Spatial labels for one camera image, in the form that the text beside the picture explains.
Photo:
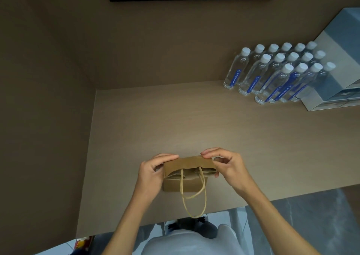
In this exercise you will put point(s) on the person's right hand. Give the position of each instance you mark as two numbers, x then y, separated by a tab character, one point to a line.
234	170

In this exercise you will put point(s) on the person's left hand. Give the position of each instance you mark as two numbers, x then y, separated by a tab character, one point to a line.
146	176

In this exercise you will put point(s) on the person's right thumb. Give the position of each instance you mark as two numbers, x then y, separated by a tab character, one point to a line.
220	160

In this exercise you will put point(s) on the person's left thumb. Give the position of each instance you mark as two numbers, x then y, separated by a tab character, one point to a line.
158	168

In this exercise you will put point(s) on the person's right forearm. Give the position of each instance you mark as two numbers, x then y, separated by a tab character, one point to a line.
278	223

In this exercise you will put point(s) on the person's left forearm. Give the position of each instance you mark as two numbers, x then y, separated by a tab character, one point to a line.
128	223

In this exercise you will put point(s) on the white shirt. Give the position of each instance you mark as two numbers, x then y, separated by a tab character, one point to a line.
185	243

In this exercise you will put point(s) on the group of clear water bottles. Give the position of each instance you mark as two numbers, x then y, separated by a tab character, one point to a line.
270	74

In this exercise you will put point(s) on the red and yellow colourful object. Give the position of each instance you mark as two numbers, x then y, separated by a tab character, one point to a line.
83	243

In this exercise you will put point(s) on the flat white and blue box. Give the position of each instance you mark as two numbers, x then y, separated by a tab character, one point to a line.
334	104

